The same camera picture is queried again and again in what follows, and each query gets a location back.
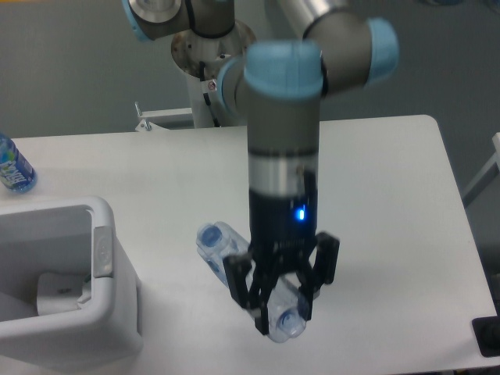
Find blue labelled water bottle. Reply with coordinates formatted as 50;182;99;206
1;134;38;194

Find white plastic trash can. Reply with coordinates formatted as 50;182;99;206
1;197;143;373

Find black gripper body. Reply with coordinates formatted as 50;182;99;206
249;190;318;270

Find black object at table edge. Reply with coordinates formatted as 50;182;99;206
472;316;499;358

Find white paper trash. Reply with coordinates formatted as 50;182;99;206
77;273;92;309

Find clear plastic water bottle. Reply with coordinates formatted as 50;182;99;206
196;221;309;343

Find white frame strut right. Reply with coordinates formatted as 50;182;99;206
462;133;499;208

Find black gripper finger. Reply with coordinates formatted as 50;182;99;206
223;249;285;335
287;231;340;321

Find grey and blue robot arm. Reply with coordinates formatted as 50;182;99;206
123;1;399;342

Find white metal frame bracket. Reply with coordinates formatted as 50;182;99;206
134;102;194;132

